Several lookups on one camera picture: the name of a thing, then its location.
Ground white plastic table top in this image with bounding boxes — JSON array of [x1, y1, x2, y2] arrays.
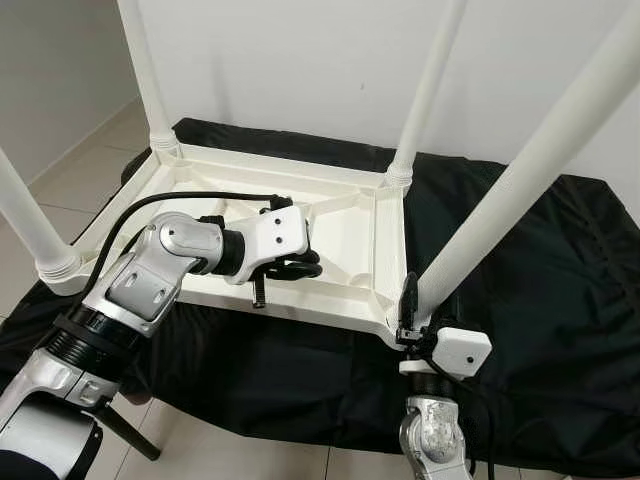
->
[[45, 143, 417, 347]]

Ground black cloth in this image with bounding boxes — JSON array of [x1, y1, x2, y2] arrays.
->
[[0, 118, 640, 477]]

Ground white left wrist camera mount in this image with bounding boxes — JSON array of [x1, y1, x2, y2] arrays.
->
[[240, 205, 312, 287]]

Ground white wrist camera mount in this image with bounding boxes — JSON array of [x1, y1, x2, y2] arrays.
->
[[400, 327, 493, 381], [240, 205, 312, 287]]

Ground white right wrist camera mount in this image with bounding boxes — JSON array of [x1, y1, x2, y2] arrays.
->
[[400, 327, 493, 381]]

